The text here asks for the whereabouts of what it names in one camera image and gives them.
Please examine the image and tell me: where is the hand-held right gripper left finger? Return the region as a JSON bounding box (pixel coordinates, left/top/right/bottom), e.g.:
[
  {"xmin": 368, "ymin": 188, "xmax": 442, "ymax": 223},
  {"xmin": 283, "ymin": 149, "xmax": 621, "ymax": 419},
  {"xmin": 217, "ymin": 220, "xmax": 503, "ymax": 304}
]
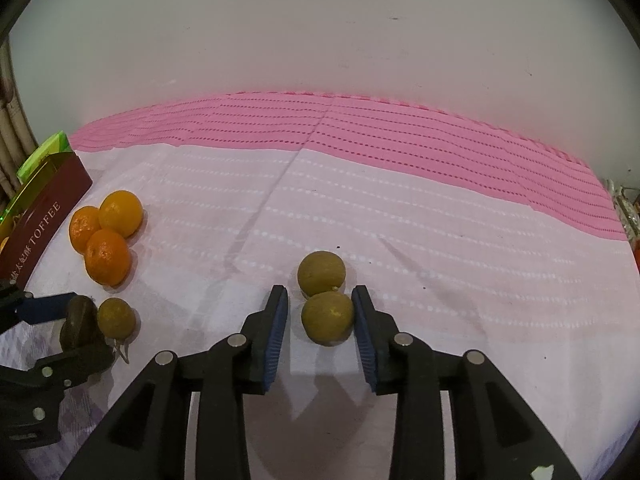
[{"xmin": 60, "ymin": 284, "xmax": 290, "ymax": 480}]

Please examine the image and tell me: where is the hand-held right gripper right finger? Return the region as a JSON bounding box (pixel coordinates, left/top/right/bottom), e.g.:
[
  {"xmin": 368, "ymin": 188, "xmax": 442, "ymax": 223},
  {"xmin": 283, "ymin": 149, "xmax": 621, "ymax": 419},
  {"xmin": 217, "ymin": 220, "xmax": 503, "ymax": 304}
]
[{"xmin": 351, "ymin": 285, "xmax": 583, "ymax": 480}]

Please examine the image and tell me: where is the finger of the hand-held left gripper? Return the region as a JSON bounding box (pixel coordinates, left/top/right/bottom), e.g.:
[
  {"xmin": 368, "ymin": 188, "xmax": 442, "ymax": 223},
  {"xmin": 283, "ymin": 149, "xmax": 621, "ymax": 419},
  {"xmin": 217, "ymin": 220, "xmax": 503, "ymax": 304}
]
[
  {"xmin": 0, "ymin": 280, "xmax": 78, "ymax": 335},
  {"xmin": 0, "ymin": 339, "xmax": 115, "ymax": 401}
]

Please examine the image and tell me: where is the dark brown water chestnut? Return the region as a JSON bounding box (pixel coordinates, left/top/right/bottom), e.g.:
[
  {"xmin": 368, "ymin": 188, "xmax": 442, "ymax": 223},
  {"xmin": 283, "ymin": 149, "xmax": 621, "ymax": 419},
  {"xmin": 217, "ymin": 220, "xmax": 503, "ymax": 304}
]
[{"xmin": 59, "ymin": 295, "xmax": 99, "ymax": 353}]

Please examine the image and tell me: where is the tan longan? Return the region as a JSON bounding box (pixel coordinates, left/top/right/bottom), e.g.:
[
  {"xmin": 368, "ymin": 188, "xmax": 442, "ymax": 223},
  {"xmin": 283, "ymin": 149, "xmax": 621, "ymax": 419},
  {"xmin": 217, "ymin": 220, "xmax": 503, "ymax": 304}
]
[
  {"xmin": 297, "ymin": 251, "xmax": 346, "ymax": 297},
  {"xmin": 97, "ymin": 297, "xmax": 137, "ymax": 339},
  {"xmin": 301, "ymin": 291, "xmax": 356, "ymax": 346}
]

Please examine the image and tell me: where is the textured mandarin orange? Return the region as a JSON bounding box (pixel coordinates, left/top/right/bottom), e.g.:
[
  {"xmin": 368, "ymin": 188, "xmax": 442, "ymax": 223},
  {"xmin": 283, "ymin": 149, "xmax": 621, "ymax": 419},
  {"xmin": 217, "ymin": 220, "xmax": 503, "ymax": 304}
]
[
  {"xmin": 84, "ymin": 229, "xmax": 133, "ymax": 287},
  {"xmin": 98, "ymin": 190, "xmax": 144, "ymax": 238},
  {"xmin": 68, "ymin": 206, "xmax": 103, "ymax": 255}
]

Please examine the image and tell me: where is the maroon tin box gold inside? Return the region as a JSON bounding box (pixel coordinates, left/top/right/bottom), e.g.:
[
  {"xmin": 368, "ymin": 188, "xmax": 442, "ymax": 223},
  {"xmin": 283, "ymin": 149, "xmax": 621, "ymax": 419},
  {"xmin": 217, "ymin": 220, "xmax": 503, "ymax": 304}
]
[{"xmin": 0, "ymin": 151, "xmax": 94, "ymax": 288}]

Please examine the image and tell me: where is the pink and purple checked tablecloth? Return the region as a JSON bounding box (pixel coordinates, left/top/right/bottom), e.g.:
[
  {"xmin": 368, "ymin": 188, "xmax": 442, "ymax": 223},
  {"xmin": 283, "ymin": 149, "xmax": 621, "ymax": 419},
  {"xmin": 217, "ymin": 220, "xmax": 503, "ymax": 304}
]
[{"xmin": 0, "ymin": 91, "xmax": 638, "ymax": 480}]

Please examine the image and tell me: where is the green tissue packet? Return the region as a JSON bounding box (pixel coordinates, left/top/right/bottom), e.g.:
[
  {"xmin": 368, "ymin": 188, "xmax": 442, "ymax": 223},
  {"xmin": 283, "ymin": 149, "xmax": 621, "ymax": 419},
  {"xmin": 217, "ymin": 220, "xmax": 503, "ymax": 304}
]
[{"xmin": 16, "ymin": 131, "xmax": 73, "ymax": 186}]

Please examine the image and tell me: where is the brown rattan furniture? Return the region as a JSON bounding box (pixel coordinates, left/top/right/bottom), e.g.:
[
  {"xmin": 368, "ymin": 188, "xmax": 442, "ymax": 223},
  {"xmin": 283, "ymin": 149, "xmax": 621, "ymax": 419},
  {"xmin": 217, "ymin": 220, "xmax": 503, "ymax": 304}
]
[{"xmin": 0, "ymin": 40, "xmax": 40, "ymax": 201}]

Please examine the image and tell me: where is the clutter of small things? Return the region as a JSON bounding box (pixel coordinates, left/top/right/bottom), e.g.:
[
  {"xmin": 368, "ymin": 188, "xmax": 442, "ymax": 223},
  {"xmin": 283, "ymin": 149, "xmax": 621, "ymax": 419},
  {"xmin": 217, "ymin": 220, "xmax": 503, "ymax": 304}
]
[{"xmin": 606, "ymin": 178, "xmax": 640, "ymax": 241}]

